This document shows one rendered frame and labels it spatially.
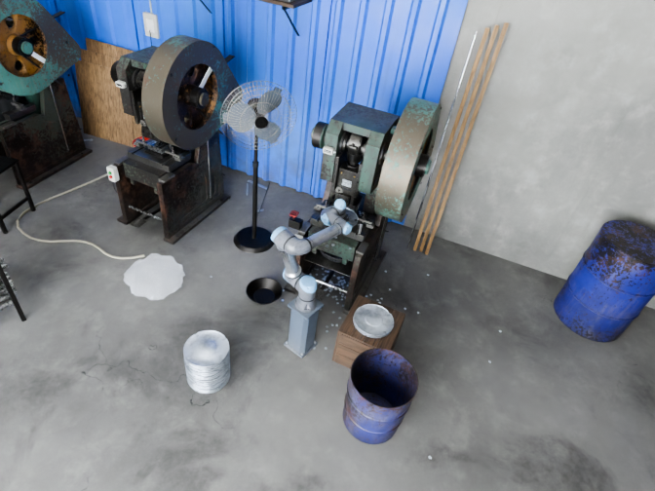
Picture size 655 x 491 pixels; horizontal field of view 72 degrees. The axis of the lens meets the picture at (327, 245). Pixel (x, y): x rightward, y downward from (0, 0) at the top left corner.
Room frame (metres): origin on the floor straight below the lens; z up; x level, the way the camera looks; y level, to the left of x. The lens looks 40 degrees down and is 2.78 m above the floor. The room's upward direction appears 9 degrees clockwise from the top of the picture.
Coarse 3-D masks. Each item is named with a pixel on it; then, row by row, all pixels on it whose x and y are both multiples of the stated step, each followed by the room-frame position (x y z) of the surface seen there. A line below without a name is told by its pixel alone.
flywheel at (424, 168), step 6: (426, 144) 3.05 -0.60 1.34; (420, 156) 2.74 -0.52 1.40; (426, 156) 2.74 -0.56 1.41; (420, 162) 2.70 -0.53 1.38; (426, 162) 2.70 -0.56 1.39; (420, 168) 2.68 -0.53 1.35; (426, 168) 2.70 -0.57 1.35; (414, 174) 2.71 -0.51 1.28; (420, 174) 2.68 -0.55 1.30; (414, 180) 2.95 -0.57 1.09
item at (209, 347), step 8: (192, 336) 1.83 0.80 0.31; (200, 336) 1.84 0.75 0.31; (208, 336) 1.85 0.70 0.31; (216, 336) 1.86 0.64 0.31; (224, 336) 1.87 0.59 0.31; (184, 344) 1.76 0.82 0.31; (192, 344) 1.77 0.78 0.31; (200, 344) 1.78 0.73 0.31; (208, 344) 1.78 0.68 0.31; (216, 344) 1.80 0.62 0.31; (224, 344) 1.81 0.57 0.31; (184, 352) 1.70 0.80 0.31; (192, 352) 1.71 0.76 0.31; (200, 352) 1.72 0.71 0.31; (208, 352) 1.73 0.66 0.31; (216, 352) 1.74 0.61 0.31; (224, 352) 1.75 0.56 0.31; (192, 360) 1.65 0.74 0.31; (200, 360) 1.66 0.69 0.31; (208, 360) 1.66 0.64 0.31
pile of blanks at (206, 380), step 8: (184, 360) 1.68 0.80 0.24; (224, 360) 1.70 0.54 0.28; (192, 368) 1.63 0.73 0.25; (200, 368) 1.61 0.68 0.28; (208, 368) 1.62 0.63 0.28; (216, 368) 1.65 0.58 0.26; (224, 368) 1.70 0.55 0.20; (192, 376) 1.63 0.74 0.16; (200, 376) 1.61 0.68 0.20; (208, 376) 1.62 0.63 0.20; (216, 376) 1.65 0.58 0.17; (224, 376) 1.70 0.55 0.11; (192, 384) 1.63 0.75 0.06; (200, 384) 1.61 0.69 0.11; (208, 384) 1.62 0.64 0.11; (216, 384) 1.65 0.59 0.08; (224, 384) 1.69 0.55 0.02; (200, 392) 1.61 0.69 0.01; (208, 392) 1.62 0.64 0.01
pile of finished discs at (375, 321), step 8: (368, 304) 2.30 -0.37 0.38; (360, 312) 2.21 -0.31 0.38; (368, 312) 2.23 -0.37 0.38; (376, 312) 2.24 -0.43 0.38; (384, 312) 2.25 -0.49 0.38; (360, 320) 2.14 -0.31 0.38; (368, 320) 2.15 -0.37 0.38; (376, 320) 2.16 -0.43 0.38; (384, 320) 2.18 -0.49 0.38; (392, 320) 2.19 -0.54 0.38; (360, 328) 2.06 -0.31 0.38; (368, 328) 2.07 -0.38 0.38; (376, 328) 2.08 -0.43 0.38; (384, 328) 2.09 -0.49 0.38; (392, 328) 2.10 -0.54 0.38; (368, 336) 2.02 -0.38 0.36; (376, 336) 2.03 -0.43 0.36; (384, 336) 2.04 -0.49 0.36
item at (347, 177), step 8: (344, 168) 2.84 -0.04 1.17; (352, 168) 2.85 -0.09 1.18; (344, 176) 2.82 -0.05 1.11; (352, 176) 2.80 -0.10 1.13; (344, 184) 2.81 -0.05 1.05; (352, 184) 2.80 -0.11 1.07; (336, 192) 2.83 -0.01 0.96; (344, 192) 2.81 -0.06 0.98; (352, 192) 2.80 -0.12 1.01; (344, 200) 2.78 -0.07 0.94; (352, 200) 2.79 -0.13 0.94
